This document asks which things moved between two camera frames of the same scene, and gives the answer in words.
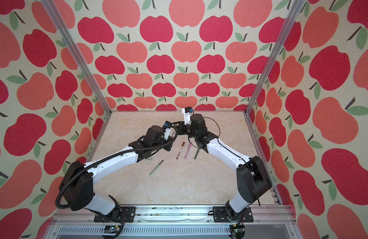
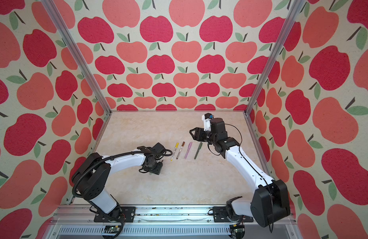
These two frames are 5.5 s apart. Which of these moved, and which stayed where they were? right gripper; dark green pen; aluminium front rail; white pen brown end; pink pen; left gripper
Moved: right gripper; left gripper
Stayed: pink pen; aluminium front rail; white pen brown end; dark green pen
